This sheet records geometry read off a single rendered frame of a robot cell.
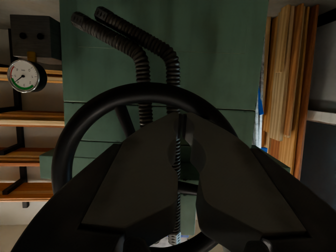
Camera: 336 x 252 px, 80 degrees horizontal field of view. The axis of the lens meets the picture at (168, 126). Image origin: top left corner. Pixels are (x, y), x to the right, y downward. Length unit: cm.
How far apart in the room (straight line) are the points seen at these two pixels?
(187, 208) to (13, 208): 355
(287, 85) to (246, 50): 142
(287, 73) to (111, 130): 162
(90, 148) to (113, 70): 19
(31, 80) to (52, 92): 267
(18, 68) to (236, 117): 46
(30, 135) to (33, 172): 54
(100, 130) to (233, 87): 32
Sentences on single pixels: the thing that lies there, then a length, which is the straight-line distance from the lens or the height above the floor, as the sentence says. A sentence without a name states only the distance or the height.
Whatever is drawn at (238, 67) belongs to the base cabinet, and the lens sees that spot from 48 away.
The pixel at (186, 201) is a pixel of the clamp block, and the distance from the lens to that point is 42.
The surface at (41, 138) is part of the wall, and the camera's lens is 330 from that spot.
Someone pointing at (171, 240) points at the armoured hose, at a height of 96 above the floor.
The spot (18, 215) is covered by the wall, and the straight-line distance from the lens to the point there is 389.
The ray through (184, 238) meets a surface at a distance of 48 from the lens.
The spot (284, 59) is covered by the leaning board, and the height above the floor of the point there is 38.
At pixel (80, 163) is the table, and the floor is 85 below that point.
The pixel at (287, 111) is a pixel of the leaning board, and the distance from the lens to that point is 190.
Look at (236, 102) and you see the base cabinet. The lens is 48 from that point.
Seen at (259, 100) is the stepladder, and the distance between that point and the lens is 138.
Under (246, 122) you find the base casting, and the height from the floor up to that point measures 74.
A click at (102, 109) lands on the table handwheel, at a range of 29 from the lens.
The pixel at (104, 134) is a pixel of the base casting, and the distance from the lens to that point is 49.
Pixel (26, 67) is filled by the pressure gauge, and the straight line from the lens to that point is 49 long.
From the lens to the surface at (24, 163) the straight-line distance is 286.
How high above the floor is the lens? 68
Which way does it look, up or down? 10 degrees up
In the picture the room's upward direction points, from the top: 177 degrees counter-clockwise
